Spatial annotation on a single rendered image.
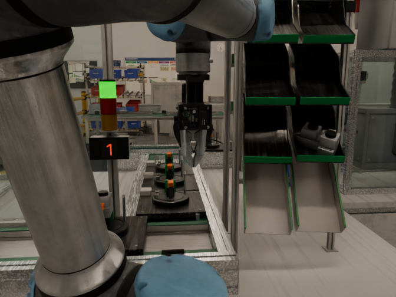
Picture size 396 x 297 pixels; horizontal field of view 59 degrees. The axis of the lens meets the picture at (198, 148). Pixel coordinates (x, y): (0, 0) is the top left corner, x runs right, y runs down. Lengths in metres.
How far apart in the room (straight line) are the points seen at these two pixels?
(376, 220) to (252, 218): 0.94
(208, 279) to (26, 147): 0.27
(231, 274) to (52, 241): 0.62
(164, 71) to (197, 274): 11.12
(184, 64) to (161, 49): 10.83
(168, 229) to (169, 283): 0.74
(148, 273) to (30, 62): 0.28
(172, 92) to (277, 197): 7.34
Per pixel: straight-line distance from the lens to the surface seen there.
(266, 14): 0.61
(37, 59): 0.34
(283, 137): 1.10
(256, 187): 1.09
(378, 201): 1.85
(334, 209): 1.12
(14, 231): 1.28
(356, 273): 1.18
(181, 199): 1.28
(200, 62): 0.75
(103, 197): 1.05
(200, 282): 0.46
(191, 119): 0.75
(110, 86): 1.11
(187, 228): 1.19
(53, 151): 0.37
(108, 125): 1.11
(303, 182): 1.14
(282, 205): 1.07
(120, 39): 11.77
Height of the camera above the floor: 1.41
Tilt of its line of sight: 11 degrees down
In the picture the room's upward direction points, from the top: straight up
